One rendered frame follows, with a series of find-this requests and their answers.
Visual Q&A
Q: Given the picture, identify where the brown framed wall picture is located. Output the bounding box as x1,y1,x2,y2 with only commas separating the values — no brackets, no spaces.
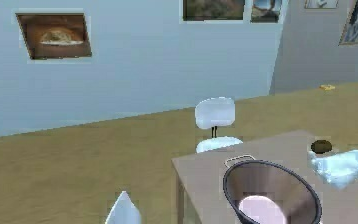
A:
15,12,93,61

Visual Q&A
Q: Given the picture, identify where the blue sky framed picture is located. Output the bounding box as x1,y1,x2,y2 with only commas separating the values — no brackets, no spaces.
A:
250,0,284,24

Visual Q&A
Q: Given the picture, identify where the white office chair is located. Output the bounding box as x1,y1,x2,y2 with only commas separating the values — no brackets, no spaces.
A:
194,96,244,154

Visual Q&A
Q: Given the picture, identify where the pale framed wall picture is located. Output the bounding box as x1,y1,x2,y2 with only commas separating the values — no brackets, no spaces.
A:
303,0,341,10

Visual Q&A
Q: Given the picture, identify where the pale blue glass bowl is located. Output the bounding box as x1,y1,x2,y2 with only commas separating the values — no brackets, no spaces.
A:
307,148,358,191

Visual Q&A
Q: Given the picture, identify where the dark blue framed picture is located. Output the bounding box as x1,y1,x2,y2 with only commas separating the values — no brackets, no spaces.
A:
338,0,358,46

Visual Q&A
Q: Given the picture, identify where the dark steel cooking pot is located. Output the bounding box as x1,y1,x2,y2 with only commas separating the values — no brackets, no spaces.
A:
222,154,323,224

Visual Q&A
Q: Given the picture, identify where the dark landscape framed picture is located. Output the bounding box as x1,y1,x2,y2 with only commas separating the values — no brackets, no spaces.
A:
181,0,247,23

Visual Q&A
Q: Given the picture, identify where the grey dining table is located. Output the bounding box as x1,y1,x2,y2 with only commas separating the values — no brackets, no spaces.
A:
171,129,358,224

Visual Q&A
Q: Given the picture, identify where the brown round food item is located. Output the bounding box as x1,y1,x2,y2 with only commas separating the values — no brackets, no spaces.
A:
310,139,333,155

